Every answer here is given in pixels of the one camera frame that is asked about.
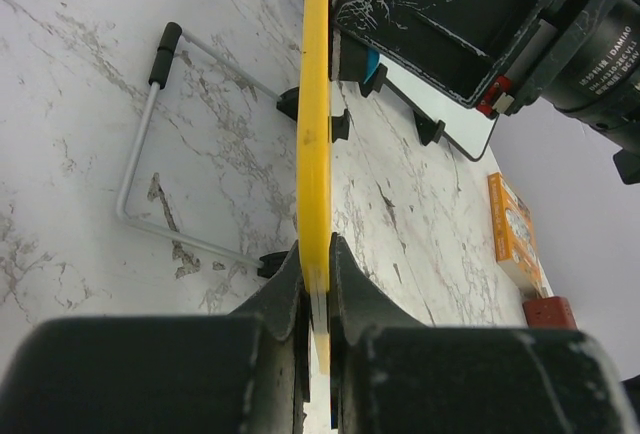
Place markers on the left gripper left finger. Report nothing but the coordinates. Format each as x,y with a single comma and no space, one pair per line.
241,372

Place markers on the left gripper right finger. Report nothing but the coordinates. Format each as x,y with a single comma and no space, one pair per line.
392,374

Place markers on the orange product card package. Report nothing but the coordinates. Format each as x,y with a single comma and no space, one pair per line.
514,237

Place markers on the black framed large whiteboard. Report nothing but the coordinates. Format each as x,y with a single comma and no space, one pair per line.
467,129

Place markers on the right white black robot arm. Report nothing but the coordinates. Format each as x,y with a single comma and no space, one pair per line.
598,87

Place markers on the blue black whiteboard eraser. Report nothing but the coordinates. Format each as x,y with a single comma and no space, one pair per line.
351,57

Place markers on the grey wire whiteboard stand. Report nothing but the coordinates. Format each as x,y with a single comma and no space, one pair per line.
211,166

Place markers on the yellow framed small whiteboard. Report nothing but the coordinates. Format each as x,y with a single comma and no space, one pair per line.
313,170

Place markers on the small brown box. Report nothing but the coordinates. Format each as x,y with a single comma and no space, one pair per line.
551,312

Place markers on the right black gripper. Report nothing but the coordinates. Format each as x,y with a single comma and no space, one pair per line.
514,47

